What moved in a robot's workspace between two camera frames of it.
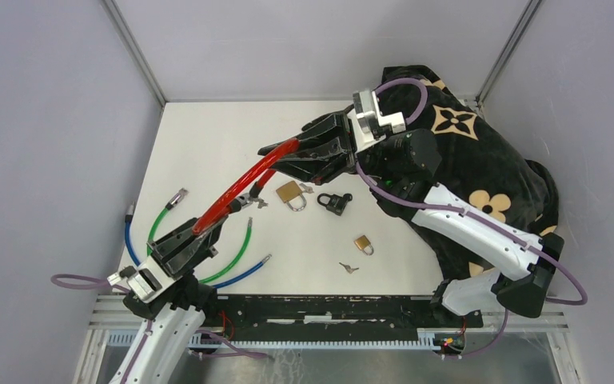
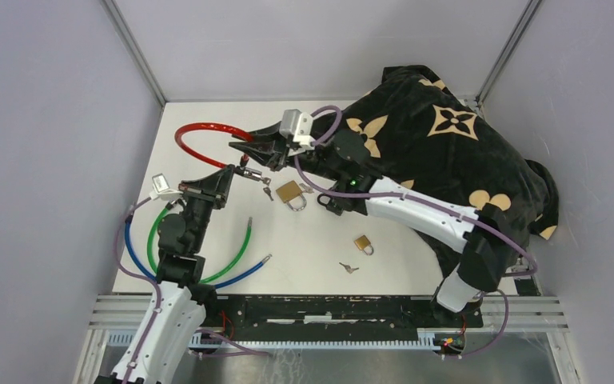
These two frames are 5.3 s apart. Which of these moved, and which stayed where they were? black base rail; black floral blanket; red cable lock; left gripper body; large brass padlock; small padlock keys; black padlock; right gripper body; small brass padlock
Moved: left gripper body; red cable lock; right gripper body
Stayed: large brass padlock; small brass padlock; black padlock; small padlock keys; black base rail; black floral blanket
